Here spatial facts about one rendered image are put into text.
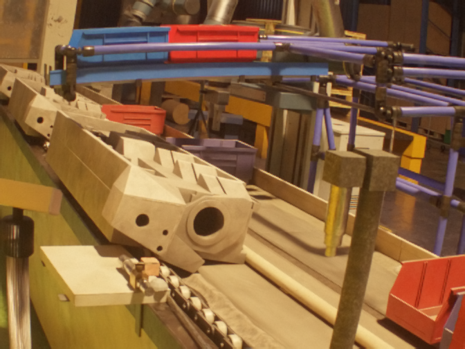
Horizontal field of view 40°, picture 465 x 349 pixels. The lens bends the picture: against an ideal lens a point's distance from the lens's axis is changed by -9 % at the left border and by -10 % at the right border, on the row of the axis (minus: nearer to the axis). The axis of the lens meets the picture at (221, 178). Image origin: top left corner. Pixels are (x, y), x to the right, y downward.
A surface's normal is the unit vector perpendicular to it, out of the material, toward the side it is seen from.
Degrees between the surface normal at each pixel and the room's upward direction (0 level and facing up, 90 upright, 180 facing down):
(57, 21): 90
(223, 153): 92
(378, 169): 90
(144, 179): 38
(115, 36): 92
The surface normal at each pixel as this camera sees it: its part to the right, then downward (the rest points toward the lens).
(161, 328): -0.91, -0.02
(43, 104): 0.46, -0.62
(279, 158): 0.51, 0.23
